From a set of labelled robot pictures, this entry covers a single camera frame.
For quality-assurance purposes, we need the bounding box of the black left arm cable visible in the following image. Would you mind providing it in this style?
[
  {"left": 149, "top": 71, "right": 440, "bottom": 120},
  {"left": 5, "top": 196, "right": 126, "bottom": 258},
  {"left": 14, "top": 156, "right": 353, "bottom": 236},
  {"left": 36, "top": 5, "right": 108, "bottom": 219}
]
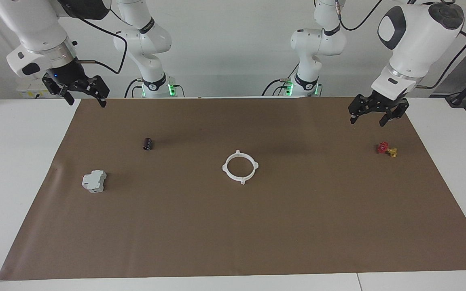
[{"left": 336, "top": 0, "right": 466, "bottom": 89}]

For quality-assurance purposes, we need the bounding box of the white circuit breaker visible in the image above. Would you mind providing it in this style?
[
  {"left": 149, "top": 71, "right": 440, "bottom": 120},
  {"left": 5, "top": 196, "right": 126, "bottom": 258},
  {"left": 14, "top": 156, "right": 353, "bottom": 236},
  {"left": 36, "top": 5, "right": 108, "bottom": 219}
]
[{"left": 81, "top": 170, "right": 107, "bottom": 193}]

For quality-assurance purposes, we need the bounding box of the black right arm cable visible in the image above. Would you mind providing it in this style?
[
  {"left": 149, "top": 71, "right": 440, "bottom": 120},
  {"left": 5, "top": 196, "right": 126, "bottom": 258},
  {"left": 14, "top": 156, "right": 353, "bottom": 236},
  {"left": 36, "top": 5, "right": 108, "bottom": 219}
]
[{"left": 71, "top": 8, "right": 128, "bottom": 75}]

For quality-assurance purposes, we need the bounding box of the red yellow valve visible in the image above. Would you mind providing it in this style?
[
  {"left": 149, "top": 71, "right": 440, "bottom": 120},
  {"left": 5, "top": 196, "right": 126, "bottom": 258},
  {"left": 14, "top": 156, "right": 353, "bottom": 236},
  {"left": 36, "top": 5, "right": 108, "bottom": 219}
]
[{"left": 377, "top": 141, "right": 398, "bottom": 158}]

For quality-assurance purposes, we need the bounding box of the white half-ring pipe clamp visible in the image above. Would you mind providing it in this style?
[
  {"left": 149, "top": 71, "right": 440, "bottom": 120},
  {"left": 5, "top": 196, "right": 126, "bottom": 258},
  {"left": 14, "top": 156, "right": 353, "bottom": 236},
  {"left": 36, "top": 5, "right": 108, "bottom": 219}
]
[
  {"left": 222, "top": 150, "right": 245, "bottom": 185},
  {"left": 236, "top": 150, "right": 260, "bottom": 185}
]

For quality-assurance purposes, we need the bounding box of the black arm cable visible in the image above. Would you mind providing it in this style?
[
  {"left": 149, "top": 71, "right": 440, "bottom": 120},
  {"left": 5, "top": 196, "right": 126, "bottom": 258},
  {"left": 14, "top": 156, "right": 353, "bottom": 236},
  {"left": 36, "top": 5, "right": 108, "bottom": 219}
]
[
  {"left": 336, "top": 0, "right": 466, "bottom": 89},
  {"left": 71, "top": 8, "right": 128, "bottom": 75}
]

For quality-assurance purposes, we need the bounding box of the black base cable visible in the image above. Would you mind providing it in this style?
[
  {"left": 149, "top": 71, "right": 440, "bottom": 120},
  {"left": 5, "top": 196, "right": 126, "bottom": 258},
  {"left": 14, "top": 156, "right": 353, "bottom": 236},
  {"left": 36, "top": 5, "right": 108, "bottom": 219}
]
[
  {"left": 262, "top": 78, "right": 294, "bottom": 97},
  {"left": 125, "top": 79, "right": 142, "bottom": 98}
]

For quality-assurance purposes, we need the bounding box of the brown paper table mat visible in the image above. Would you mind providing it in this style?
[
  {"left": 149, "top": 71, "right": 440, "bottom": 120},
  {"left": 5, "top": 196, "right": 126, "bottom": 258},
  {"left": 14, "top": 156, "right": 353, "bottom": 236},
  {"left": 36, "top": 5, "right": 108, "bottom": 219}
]
[{"left": 0, "top": 97, "right": 466, "bottom": 281}]

